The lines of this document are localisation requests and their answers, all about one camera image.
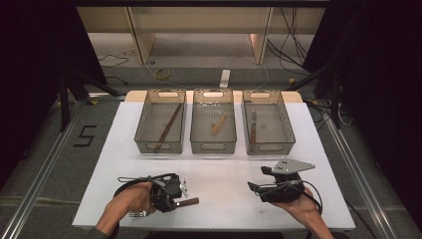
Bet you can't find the person's left hand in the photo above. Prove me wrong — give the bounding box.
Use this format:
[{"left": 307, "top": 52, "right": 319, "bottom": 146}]
[{"left": 113, "top": 181, "right": 157, "bottom": 217}]

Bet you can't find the aluminium floor rail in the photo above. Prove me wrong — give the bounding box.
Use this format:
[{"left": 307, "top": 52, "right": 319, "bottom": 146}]
[
  {"left": 322, "top": 116, "right": 397, "bottom": 239},
  {"left": 0, "top": 109, "right": 81, "bottom": 239}
]

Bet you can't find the grey mesh basket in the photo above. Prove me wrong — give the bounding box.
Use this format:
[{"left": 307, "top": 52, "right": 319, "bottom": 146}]
[
  {"left": 242, "top": 89, "right": 297, "bottom": 156},
  {"left": 189, "top": 88, "right": 238, "bottom": 154},
  {"left": 133, "top": 89, "right": 187, "bottom": 154}
]

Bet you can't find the bundle of black cables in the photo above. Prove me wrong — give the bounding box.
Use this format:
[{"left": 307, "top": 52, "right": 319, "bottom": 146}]
[{"left": 267, "top": 6, "right": 310, "bottom": 73}]

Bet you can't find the person's right hand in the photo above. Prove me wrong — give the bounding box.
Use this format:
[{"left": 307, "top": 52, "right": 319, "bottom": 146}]
[{"left": 272, "top": 186, "right": 321, "bottom": 221}]

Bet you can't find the thin black floor cable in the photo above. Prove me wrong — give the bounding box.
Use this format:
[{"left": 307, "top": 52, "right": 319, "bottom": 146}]
[{"left": 98, "top": 54, "right": 129, "bottom": 69}]

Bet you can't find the black metal stand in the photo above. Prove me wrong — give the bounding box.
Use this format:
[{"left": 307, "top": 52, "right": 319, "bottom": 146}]
[
  {"left": 287, "top": 63, "right": 342, "bottom": 130},
  {"left": 58, "top": 66, "right": 122, "bottom": 132}
]

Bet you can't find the right hand-held gripper cable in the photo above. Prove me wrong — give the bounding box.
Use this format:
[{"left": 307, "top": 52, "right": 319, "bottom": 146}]
[{"left": 300, "top": 180, "right": 323, "bottom": 239}]

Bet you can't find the white power strip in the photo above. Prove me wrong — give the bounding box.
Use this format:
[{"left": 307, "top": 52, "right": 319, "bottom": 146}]
[{"left": 219, "top": 69, "right": 231, "bottom": 90}]

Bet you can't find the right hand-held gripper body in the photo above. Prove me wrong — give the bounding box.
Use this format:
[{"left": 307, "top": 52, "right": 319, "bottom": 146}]
[{"left": 258, "top": 157, "right": 317, "bottom": 204}]

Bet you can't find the brown handle knife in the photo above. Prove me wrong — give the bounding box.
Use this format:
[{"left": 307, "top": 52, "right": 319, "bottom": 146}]
[{"left": 250, "top": 110, "right": 259, "bottom": 144}]

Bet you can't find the white cable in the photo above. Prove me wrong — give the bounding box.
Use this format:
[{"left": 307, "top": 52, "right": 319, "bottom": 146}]
[{"left": 228, "top": 54, "right": 270, "bottom": 91}]

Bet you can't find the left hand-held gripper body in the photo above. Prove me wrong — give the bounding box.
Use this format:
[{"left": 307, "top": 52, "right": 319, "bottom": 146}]
[{"left": 150, "top": 172, "right": 189, "bottom": 208}]

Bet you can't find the yellow cable coil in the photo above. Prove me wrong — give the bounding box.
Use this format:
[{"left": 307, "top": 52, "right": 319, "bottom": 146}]
[{"left": 153, "top": 68, "right": 171, "bottom": 81}]

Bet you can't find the black curtain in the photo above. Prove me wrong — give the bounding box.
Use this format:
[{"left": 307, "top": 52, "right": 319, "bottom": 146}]
[
  {"left": 0, "top": 0, "right": 107, "bottom": 187},
  {"left": 303, "top": 0, "right": 422, "bottom": 230}
]

